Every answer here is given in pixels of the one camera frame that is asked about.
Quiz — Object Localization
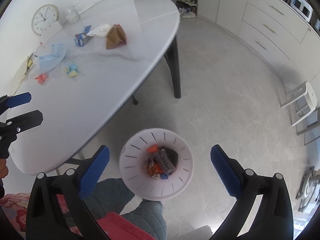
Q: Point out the small orange red wrapper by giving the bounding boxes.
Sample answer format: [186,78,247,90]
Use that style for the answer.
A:
[34,73,48,85]

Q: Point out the light blue plastic bag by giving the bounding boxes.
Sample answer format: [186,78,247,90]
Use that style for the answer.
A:
[38,43,70,74]

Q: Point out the yellow blue wrapper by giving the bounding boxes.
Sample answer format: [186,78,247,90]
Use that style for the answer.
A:
[63,63,79,77]

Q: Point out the red snack packet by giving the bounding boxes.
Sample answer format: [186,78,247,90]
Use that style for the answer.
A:
[146,145,159,154]

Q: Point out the blue silver snack wrapper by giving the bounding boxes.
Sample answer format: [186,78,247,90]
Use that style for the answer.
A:
[74,25,92,47]

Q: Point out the white tissue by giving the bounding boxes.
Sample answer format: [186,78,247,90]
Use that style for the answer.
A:
[87,24,112,37]

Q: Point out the brown paper bag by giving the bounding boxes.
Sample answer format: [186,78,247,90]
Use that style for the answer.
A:
[106,24,127,50]

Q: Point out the white plastic trash bin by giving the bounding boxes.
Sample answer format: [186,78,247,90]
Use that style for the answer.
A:
[119,128,194,201]

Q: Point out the teal quilted trouser leg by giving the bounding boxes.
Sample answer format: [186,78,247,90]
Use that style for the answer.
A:
[83,178,168,240]

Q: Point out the open yellowed notebook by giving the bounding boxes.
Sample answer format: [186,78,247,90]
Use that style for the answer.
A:
[11,53,34,95]

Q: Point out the red floral cushion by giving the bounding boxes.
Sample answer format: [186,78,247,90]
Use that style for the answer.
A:
[1,189,78,239]

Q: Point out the white oval marble table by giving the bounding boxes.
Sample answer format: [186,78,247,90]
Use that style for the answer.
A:
[7,0,180,175]

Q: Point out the metal fan base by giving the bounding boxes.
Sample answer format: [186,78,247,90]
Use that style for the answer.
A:
[296,166,319,213]

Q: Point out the white small card box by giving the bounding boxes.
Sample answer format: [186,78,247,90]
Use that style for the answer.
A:
[40,22,62,44]

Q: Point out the clear glass mug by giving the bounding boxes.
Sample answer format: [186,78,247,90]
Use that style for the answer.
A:
[65,5,80,24]

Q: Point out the white step stool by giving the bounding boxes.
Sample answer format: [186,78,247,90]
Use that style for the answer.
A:
[280,81,318,127]

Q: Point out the white drawer cabinet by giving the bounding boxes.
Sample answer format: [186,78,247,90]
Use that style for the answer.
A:
[199,0,319,87]

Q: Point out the shoes in cabinet niche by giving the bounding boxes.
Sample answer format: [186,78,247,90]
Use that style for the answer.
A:
[176,0,198,18]

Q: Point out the white countertop appliance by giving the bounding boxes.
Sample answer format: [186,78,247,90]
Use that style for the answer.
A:
[290,0,313,23]

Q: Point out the round white wall clock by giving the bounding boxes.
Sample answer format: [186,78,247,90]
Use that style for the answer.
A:
[31,4,59,36]

